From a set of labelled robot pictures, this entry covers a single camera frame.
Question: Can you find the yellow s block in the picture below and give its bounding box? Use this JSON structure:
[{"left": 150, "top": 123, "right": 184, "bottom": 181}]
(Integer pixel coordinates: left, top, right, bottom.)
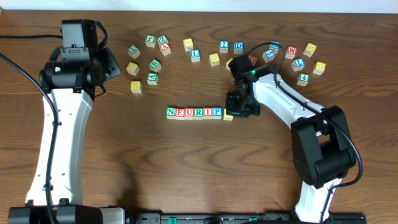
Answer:
[
  {"left": 223, "top": 108, "right": 234, "bottom": 121},
  {"left": 183, "top": 38, "right": 194, "bottom": 52}
]

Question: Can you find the blue P block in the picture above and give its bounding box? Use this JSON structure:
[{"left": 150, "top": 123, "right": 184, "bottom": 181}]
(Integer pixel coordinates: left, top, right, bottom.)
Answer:
[{"left": 212, "top": 107, "right": 223, "bottom": 119}]

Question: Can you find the red I block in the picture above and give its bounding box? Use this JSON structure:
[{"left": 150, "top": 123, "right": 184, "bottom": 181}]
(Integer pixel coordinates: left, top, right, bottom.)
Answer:
[{"left": 203, "top": 107, "right": 213, "bottom": 119}]

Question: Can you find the red u block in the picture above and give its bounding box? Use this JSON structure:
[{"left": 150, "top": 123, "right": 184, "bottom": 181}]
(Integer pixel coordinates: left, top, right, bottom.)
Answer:
[
  {"left": 248, "top": 54, "right": 258, "bottom": 65},
  {"left": 184, "top": 108, "right": 195, "bottom": 120}
]

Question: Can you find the red E block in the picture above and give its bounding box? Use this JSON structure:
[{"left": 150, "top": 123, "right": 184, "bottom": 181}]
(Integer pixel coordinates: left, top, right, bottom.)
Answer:
[{"left": 175, "top": 108, "right": 185, "bottom": 120}]

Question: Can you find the green N block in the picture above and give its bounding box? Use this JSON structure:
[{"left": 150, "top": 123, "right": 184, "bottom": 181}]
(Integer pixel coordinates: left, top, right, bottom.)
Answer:
[{"left": 166, "top": 107, "right": 176, "bottom": 119}]

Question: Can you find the green R block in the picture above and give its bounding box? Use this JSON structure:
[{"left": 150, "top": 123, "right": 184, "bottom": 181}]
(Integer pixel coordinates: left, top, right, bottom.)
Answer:
[{"left": 194, "top": 108, "right": 204, "bottom": 120}]

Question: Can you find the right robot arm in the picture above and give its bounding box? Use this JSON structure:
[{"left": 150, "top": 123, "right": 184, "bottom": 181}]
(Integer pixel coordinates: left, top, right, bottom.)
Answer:
[{"left": 226, "top": 55, "right": 362, "bottom": 223}]

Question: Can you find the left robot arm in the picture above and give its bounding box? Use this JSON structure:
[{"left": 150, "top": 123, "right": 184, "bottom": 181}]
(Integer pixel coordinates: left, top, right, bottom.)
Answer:
[{"left": 8, "top": 19, "right": 126, "bottom": 223}]

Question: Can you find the yellow C block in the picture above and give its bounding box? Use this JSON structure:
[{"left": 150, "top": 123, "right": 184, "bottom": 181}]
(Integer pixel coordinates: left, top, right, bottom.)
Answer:
[{"left": 126, "top": 62, "right": 139, "bottom": 76}]

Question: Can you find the green L block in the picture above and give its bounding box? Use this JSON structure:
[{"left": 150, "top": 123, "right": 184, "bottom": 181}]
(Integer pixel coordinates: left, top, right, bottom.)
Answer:
[{"left": 127, "top": 45, "right": 141, "bottom": 58}]

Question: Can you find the yellow K block left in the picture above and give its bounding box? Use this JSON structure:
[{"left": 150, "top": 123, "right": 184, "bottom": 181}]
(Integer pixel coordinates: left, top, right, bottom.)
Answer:
[{"left": 130, "top": 81, "right": 142, "bottom": 93}]

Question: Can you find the yellow k block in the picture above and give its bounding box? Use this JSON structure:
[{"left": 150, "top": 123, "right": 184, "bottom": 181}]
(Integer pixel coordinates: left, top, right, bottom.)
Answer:
[
  {"left": 130, "top": 81, "right": 142, "bottom": 93},
  {"left": 303, "top": 42, "right": 317, "bottom": 57}
]

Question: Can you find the yellow O block right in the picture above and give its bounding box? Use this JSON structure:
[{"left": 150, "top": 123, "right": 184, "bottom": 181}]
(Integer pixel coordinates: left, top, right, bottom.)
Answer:
[{"left": 226, "top": 58, "right": 233, "bottom": 71}]

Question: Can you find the yellow o block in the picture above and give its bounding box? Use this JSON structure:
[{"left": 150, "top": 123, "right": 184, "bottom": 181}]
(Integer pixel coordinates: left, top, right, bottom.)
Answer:
[
  {"left": 209, "top": 53, "right": 220, "bottom": 67},
  {"left": 226, "top": 58, "right": 233, "bottom": 71}
]

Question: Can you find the green B block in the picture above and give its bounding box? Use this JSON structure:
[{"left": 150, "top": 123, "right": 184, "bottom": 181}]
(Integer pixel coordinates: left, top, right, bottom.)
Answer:
[{"left": 149, "top": 58, "right": 162, "bottom": 73}]

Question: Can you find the green J block upper left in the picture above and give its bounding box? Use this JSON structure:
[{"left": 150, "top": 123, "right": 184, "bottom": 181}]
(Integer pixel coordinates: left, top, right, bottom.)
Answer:
[{"left": 145, "top": 35, "right": 156, "bottom": 48}]

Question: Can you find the yellow O block left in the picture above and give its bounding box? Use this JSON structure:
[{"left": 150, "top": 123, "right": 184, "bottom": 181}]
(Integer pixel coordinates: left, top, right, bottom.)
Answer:
[{"left": 209, "top": 53, "right": 220, "bottom": 67}]

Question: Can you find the blue 5 block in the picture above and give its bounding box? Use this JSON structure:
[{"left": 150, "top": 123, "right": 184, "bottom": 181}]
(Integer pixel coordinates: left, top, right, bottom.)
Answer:
[{"left": 262, "top": 49, "right": 275, "bottom": 63}]

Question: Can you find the red A block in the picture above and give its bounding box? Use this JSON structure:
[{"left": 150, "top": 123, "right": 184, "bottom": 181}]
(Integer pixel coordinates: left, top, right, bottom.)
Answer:
[{"left": 159, "top": 42, "right": 171, "bottom": 56}]

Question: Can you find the blue D block centre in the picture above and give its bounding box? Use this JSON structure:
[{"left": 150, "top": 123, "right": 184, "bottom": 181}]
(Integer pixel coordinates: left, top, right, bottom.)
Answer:
[{"left": 234, "top": 42, "right": 244, "bottom": 54}]

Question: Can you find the blue d block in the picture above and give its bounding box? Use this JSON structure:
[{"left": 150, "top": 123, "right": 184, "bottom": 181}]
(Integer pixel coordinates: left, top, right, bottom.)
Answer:
[
  {"left": 234, "top": 42, "right": 244, "bottom": 54},
  {"left": 269, "top": 40, "right": 280, "bottom": 54}
]

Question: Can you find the green Z block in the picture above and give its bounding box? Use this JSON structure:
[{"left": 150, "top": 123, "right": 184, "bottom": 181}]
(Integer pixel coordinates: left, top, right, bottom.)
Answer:
[{"left": 157, "top": 35, "right": 169, "bottom": 45}]

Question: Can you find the blue 2 block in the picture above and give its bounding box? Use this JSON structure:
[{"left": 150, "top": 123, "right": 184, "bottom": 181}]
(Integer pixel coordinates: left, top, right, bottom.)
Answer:
[{"left": 220, "top": 40, "right": 229, "bottom": 54}]

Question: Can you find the blue D block right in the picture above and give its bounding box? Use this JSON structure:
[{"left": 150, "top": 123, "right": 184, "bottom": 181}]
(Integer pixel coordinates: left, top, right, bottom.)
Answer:
[{"left": 269, "top": 40, "right": 280, "bottom": 54}]

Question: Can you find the blue L block centre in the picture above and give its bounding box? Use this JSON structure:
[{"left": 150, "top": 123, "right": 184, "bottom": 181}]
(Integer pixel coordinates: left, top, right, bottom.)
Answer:
[{"left": 190, "top": 49, "right": 201, "bottom": 62}]

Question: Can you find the blue l block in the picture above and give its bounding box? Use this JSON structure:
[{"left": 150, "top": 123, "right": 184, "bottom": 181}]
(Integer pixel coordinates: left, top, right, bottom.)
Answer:
[
  {"left": 292, "top": 58, "right": 305, "bottom": 72},
  {"left": 190, "top": 49, "right": 201, "bottom": 62}
]

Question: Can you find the green 4 block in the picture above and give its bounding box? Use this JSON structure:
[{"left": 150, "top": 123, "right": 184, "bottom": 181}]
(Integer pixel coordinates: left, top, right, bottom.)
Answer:
[{"left": 297, "top": 73, "right": 310, "bottom": 86}]

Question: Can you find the blue L block right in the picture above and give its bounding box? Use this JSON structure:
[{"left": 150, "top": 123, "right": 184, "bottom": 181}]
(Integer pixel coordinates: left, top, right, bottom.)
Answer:
[{"left": 292, "top": 58, "right": 305, "bottom": 72}]

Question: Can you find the red M block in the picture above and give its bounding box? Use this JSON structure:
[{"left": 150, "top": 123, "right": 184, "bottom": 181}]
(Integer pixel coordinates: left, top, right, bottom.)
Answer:
[{"left": 285, "top": 46, "right": 297, "bottom": 59}]

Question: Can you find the yellow S block top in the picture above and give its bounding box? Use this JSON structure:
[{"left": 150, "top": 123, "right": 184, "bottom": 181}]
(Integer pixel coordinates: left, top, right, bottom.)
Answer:
[{"left": 183, "top": 38, "right": 194, "bottom": 52}]

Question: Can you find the yellow G block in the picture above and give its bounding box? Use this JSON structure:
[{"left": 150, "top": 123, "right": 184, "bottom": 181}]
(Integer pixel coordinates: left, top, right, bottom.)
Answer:
[{"left": 313, "top": 62, "right": 326, "bottom": 75}]

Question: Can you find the yellow K block right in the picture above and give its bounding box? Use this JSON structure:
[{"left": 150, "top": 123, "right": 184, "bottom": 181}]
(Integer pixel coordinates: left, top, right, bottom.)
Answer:
[{"left": 303, "top": 42, "right": 317, "bottom": 57}]

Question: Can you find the left black cable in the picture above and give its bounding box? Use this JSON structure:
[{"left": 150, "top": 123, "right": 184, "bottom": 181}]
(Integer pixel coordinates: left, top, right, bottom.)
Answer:
[{"left": 0, "top": 33, "right": 63, "bottom": 224}]

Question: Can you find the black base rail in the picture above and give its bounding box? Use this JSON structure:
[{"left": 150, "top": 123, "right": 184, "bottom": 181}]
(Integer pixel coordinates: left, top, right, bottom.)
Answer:
[{"left": 127, "top": 212, "right": 368, "bottom": 224}]

